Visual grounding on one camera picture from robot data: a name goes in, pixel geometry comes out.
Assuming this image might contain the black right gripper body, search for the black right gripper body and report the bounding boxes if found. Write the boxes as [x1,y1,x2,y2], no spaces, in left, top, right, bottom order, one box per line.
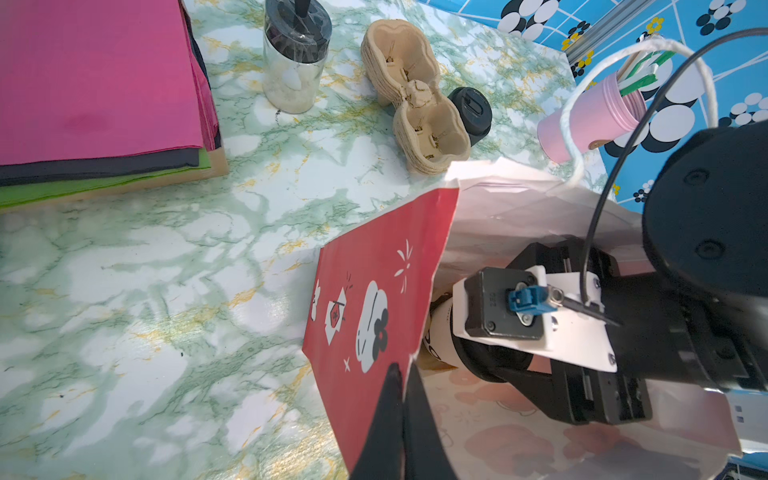
[452,239,684,425]

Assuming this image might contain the pink paper napkin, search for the pink paper napkin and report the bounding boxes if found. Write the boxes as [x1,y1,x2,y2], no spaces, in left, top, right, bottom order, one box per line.
[0,0,221,167]

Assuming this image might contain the white paper coffee cup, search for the white paper coffee cup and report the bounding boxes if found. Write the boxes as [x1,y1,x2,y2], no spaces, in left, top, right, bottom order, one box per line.
[423,298,464,368]

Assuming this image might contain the white red paper gift bag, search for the white red paper gift bag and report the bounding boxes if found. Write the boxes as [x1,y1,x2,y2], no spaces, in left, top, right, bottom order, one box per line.
[303,160,740,479]

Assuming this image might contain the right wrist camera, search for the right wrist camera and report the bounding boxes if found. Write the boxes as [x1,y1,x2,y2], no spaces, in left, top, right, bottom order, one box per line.
[451,265,618,373]

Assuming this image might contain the dark grey paper napkin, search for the dark grey paper napkin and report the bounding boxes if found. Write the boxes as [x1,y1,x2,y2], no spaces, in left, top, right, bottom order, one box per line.
[0,5,223,187]

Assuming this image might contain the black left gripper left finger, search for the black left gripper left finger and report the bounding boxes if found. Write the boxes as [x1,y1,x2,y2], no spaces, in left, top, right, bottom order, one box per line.
[350,363,404,480]

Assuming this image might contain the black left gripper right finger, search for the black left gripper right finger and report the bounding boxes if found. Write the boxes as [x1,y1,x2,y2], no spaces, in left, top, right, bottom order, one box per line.
[403,364,457,480]

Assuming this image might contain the green and white straws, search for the green and white straws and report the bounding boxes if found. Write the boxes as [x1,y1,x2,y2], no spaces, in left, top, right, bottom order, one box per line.
[618,51,675,97]

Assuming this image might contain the glass sugar jar black lid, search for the glass sugar jar black lid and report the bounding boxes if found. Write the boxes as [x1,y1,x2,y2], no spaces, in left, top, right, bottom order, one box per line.
[262,0,332,114]

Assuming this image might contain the pink straw holder cup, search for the pink straw holder cup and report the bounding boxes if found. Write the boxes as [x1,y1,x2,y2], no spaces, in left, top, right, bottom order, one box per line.
[537,74,646,164]

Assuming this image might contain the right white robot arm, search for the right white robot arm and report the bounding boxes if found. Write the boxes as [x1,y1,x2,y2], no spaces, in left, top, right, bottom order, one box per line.
[426,123,767,425]

